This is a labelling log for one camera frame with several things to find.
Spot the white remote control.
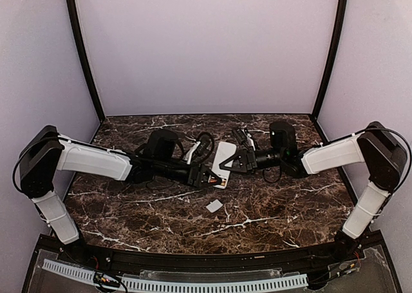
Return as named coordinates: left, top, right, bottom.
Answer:
left=212, top=142, right=237, bottom=189

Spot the white battery cover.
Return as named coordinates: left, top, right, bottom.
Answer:
left=206, top=200, right=223, bottom=213

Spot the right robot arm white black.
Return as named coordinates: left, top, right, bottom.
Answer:
left=213, top=121, right=411, bottom=240

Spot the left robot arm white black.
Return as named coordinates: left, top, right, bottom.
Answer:
left=12, top=125, right=222, bottom=245

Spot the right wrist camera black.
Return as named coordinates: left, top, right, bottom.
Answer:
left=232, top=128, right=251, bottom=146

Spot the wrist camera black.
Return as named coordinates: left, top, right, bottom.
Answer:
left=192, top=137, right=212, bottom=159
left=232, top=128, right=251, bottom=146

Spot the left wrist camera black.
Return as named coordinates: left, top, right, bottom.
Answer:
left=192, top=137, right=212, bottom=159

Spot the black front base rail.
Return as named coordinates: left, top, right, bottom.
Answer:
left=23, top=231, right=401, bottom=292

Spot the white slotted cable duct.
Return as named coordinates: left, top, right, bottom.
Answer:
left=42, top=259, right=308, bottom=292

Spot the right black frame post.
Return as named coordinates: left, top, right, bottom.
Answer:
left=312, top=0, right=348, bottom=120

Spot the black frame post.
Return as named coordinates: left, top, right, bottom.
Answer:
left=312, top=0, right=348, bottom=120
left=66, top=0, right=106, bottom=123

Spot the left black frame post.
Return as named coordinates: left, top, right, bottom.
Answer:
left=66, top=0, right=106, bottom=123

